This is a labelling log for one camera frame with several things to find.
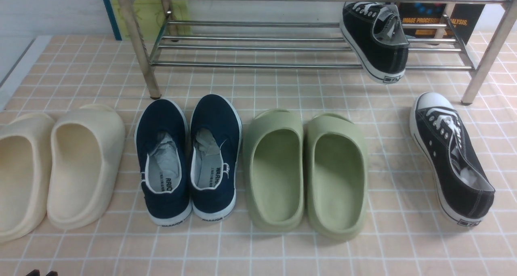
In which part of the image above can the black canvas sneaker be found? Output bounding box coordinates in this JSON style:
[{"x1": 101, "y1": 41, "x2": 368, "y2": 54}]
[
  {"x1": 410, "y1": 92, "x2": 496, "y2": 228},
  {"x1": 340, "y1": 2, "x2": 410, "y2": 84}
]

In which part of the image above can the metal shoe rack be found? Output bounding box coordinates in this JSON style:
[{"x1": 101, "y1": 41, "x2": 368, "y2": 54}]
[{"x1": 118, "y1": 0, "x2": 516, "y2": 106}]

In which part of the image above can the cream left slipper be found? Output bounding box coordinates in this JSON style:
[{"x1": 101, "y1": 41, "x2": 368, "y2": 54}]
[{"x1": 0, "y1": 113, "x2": 54, "y2": 243}]

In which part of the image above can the cream slipper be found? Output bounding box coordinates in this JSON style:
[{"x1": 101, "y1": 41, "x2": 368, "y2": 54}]
[
  {"x1": 47, "y1": 103, "x2": 126, "y2": 230},
  {"x1": 0, "y1": 113, "x2": 54, "y2": 243}
]

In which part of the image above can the cream right slipper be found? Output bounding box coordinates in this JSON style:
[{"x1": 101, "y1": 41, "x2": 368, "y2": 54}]
[{"x1": 47, "y1": 103, "x2": 126, "y2": 230}]

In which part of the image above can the navy left slip-on shoe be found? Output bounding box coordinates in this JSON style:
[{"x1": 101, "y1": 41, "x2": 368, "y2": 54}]
[{"x1": 134, "y1": 99, "x2": 193, "y2": 228}]

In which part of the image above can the navy slip-on shoe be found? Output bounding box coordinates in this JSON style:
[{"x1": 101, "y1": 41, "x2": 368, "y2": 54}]
[
  {"x1": 189, "y1": 94, "x2": 242, "y2": 221},
  {"x1": 134, "y1": 99, "x2": 193, "y2": 228}
]

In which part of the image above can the navy right slip-on shoe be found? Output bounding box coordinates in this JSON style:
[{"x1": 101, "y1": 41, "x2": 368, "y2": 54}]
[{"x1": 189, "y1": 94, "x2": 242, "y2": 221}]

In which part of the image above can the green left slipper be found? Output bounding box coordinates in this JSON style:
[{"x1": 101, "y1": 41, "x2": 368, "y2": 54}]
[{"x1": 243, "y1": 109, "x2": 304, "y2": 232}]

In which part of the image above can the green slipper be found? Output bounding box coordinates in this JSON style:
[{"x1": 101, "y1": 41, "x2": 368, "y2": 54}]
[
  {"x1": 243, "y1": 109, "x2": 304, "y2": 232},
  {"x1": 303, "y1": 113, "x2": 369, "y2": 242}
]

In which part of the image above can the blue yellow book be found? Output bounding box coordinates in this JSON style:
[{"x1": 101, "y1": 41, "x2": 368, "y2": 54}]
[{"x1": 103, "y1": 0, "x2": 190, "y2": 41}]

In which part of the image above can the green right slipper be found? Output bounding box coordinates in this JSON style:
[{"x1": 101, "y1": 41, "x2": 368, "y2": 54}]
[{"x1": 303, "y1": 113, "x2": 369, "y2": 242}]

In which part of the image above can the black image processing book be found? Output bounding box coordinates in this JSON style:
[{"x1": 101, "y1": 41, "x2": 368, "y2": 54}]
[{"x1": 396, "y1": 2, "x2": 485, "y2": 44}]

